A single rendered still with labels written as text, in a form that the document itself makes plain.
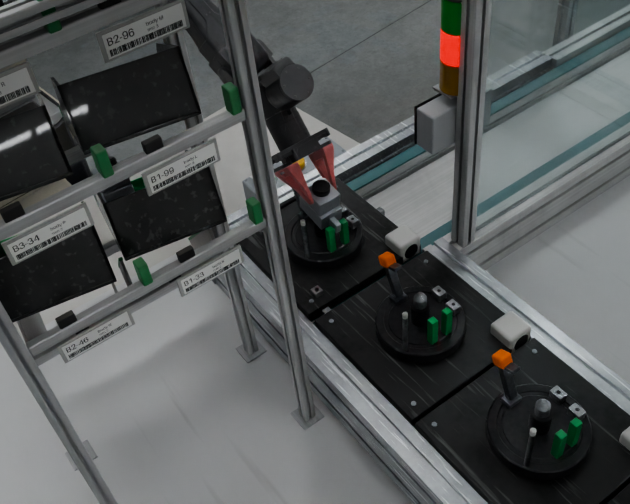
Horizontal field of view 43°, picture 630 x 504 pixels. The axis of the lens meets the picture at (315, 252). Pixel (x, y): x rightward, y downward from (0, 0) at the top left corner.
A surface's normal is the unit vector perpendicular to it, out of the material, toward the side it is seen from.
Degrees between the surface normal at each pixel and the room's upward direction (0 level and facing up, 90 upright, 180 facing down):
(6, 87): 90
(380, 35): 0
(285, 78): 48
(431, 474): 0
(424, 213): 0
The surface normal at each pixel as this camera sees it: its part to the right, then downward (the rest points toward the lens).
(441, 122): 0.58, 0.55
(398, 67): -0.09, -0.69
